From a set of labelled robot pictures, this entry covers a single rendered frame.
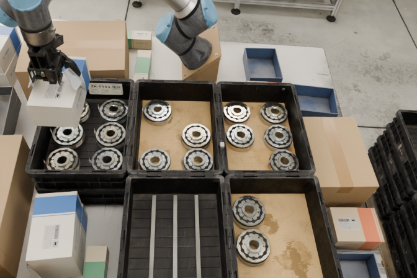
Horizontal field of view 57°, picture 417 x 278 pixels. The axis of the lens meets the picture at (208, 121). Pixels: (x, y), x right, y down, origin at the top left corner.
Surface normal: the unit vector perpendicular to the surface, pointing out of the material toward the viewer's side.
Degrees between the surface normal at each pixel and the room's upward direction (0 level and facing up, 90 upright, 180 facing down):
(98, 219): 0
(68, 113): 90
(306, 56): 0
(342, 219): 0
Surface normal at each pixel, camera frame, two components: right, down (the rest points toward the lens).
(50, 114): 0.00, 0.79
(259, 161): 0.09, -0.61
